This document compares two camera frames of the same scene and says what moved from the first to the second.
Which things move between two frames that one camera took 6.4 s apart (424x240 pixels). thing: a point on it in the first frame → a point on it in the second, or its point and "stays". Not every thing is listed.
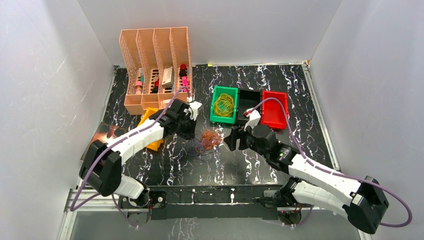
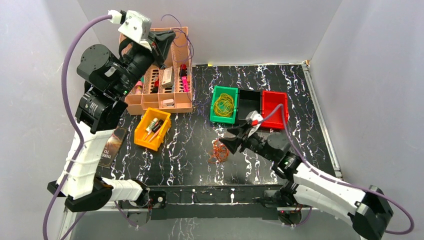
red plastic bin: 272,115 stays
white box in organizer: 168,77 stays
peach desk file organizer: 156,66 stays
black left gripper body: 187,129 → 154,46
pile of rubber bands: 209,139 → 220,152
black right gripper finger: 237,132 stays
